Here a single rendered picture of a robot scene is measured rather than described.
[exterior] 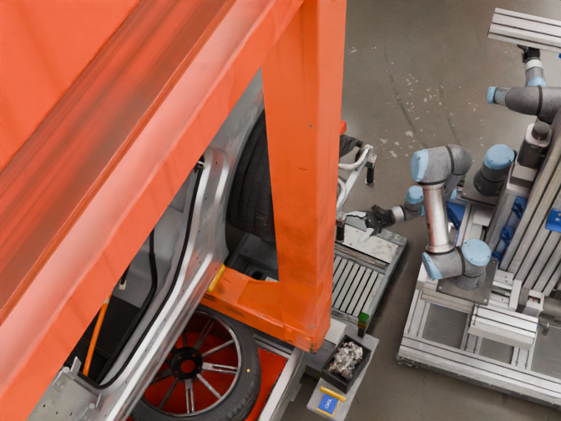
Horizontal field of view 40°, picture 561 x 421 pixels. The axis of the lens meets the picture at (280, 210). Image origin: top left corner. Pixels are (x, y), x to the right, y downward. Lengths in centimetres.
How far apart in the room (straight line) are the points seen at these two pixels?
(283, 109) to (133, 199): 83
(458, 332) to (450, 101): 166
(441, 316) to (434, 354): 21
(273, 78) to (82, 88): 94
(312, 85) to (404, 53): 333
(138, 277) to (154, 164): 213
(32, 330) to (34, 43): 79
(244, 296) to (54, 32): 298
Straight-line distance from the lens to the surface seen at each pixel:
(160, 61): 108
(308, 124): 202
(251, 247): 406
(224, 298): 343
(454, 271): 316
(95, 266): 123
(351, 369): 343
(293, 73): 189
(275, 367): 373
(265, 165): 323
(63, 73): 49
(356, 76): 503
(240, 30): 147
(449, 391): 403
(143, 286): 339
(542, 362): 396
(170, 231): 323
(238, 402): 344
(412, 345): 384
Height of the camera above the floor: 377
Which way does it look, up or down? 59 degrees down
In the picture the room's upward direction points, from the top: 4 degrees counter-clockwise
